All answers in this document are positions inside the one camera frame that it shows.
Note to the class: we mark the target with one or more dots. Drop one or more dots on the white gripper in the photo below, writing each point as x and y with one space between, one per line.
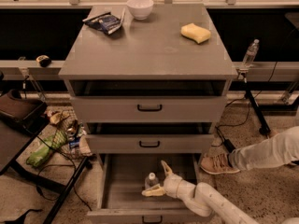
172 185

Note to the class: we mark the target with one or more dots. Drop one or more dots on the clear plastic water bottle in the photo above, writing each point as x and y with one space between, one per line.
151 180

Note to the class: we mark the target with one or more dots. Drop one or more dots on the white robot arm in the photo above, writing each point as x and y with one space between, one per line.
202 199

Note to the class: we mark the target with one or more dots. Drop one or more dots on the bottom grey drawer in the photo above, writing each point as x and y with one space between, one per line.
120 199

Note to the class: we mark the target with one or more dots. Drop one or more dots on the grey drawer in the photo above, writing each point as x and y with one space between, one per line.
148 100
149 138
120 199

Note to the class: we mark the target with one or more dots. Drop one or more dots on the middle grey drawer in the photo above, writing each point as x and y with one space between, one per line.
149 138

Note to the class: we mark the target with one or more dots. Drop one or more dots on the grey drawer cabinet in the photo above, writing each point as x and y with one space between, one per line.
152 49

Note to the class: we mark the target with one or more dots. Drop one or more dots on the top grey drawer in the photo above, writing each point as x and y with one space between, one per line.
148 100

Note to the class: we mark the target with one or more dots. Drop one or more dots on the clear bottle on ledge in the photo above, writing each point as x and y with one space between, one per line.
251 53

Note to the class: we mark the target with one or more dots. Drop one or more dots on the tan sneaker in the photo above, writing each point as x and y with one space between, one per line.
217 165

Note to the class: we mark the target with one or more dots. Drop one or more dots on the black power adapter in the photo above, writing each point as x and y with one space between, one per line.
229 145

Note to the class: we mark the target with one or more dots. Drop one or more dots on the black tripod stand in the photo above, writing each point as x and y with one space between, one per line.
264 129

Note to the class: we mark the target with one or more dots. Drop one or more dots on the person leg grey trousers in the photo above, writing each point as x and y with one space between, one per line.
281 149

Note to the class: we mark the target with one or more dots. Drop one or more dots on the green snack bag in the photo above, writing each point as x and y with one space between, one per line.
47 146

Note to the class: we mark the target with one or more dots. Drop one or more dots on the yellow sponge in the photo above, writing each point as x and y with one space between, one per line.
195 33

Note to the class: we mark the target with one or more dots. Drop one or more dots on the blue snack bag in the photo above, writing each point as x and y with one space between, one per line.
106 22

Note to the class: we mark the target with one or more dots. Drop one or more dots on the white ceramic bowl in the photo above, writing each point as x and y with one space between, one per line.
140 9

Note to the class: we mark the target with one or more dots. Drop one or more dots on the wire mesh basket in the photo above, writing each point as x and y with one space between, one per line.
69 133

